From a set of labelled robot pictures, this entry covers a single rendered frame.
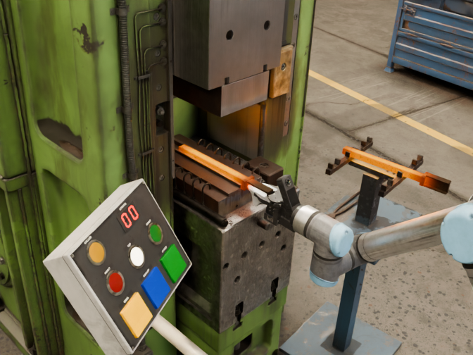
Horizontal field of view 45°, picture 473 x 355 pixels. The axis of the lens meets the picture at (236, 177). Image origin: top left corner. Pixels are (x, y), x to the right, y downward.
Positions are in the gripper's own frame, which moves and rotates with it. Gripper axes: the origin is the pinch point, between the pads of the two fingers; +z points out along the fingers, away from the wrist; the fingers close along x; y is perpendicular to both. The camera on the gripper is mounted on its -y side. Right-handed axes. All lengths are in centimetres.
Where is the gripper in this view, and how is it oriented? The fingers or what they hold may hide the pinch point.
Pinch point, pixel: (253, 184)
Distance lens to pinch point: 183.8
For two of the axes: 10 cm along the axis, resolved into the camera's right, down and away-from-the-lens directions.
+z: -7.1, -4.0, 5.7
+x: 7.0, -3.4, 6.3
